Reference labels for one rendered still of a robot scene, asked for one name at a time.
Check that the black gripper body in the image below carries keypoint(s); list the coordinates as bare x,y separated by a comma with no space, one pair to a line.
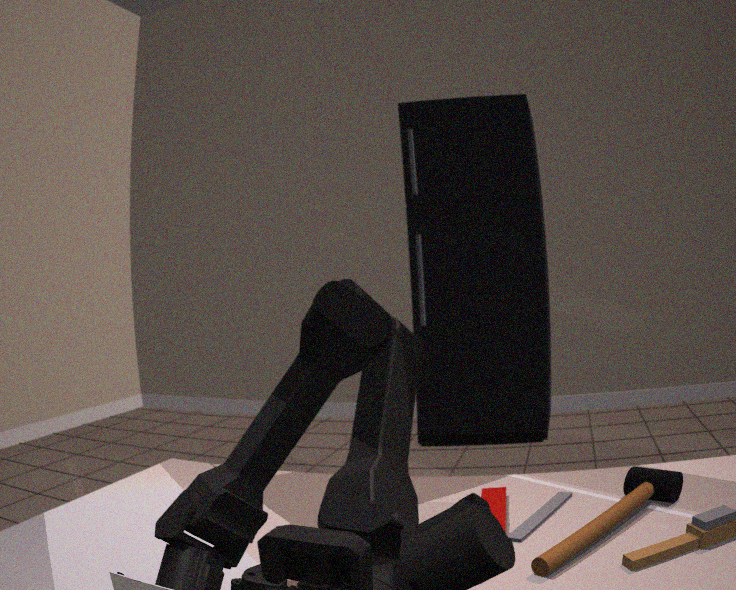
320,559

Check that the black rubber mallet with wooden handle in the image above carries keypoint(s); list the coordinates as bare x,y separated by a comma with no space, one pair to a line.
640,484

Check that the red bar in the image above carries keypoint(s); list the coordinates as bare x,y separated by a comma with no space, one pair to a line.
496,498

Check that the grey flat bar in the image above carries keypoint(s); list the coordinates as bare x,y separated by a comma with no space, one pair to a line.
540,516

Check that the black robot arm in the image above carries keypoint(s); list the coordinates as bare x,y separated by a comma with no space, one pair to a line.
345,331

